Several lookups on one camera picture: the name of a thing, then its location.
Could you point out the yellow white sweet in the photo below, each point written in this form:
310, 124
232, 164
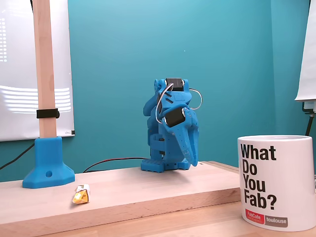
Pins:
80, 196

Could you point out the white mug with black text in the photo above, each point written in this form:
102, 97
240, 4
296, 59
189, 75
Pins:
291, 177

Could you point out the wooden base board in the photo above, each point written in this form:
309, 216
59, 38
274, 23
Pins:
123, 190

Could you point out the white flipchart paper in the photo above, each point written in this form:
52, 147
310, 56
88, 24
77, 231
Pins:
308, 61

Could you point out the flipchart easel frame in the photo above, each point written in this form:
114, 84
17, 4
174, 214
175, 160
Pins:
309, 106

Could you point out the blue post base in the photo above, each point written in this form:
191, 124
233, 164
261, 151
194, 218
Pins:
48, 163

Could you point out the wooden post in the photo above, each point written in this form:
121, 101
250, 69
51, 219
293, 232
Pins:
44, 61

